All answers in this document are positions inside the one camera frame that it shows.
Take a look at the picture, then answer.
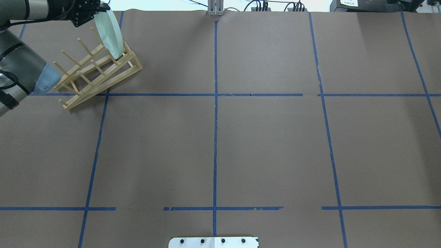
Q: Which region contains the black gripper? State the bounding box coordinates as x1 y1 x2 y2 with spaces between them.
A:
48 0 111 27

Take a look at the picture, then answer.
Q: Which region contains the light green plate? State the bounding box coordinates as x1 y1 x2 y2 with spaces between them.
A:
94 10 124 59

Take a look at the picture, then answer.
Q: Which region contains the dark equipment box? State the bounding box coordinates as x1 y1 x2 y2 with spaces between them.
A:
329 0 424 13

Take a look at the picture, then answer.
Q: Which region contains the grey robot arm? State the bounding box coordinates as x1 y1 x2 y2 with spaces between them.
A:
0 0 111 115

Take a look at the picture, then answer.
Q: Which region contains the wooden dish rack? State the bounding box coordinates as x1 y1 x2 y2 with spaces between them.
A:
53 27 143 110

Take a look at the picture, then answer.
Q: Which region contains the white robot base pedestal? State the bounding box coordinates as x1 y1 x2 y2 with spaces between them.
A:
168 237 259 248

